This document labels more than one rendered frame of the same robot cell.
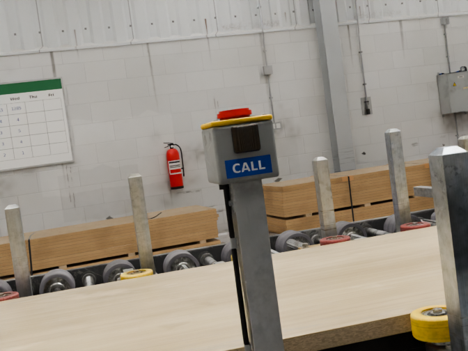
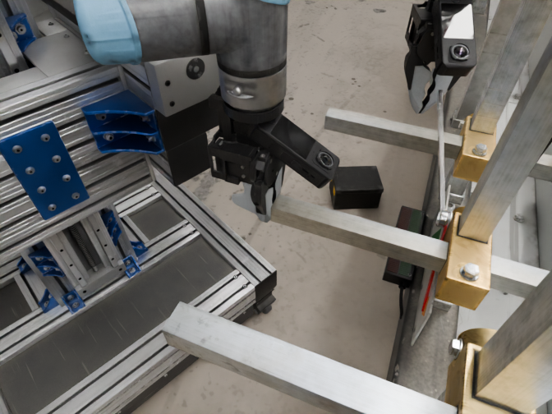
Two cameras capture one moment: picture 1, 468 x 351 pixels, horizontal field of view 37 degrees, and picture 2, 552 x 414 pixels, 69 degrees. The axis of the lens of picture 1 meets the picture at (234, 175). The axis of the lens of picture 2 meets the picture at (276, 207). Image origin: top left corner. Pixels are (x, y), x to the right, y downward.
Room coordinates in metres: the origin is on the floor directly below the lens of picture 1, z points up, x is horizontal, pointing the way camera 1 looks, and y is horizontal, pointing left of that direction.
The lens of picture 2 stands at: (0.89, -0.94, 1.28)
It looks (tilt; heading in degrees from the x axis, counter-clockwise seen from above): 47 degrees down; 124
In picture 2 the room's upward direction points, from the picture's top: straight up
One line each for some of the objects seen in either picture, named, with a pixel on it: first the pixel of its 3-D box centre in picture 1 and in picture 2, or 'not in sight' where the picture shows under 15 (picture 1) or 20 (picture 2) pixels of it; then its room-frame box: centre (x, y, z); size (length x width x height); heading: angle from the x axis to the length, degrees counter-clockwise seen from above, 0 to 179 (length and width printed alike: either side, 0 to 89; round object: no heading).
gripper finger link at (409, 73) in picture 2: not in sight; (420, 62); (0.74, -0.34, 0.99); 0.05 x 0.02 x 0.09; 32
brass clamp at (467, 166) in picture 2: not in sight; (475, 145); (0.86, -0.29, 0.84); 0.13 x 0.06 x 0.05; 102
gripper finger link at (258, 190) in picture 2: not in sight; (261, 187); (0.65, -0.63, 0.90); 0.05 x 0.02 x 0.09; 102
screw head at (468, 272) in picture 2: not in sight; (471, 270); (0.93, -0.58, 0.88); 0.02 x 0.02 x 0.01
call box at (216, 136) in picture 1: (239, 152); not in sight; (0.80, -0.01, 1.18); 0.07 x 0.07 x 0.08; 12
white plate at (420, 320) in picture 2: not in sight; (430, 259); (0.88, -0.48, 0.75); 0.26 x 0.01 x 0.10; 102
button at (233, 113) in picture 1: (235, 117); not in sight; (0.80, -0.01, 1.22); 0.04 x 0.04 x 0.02
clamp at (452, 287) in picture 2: not in sight; (467, 254); (0.92, -0.53, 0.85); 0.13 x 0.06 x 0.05; 102
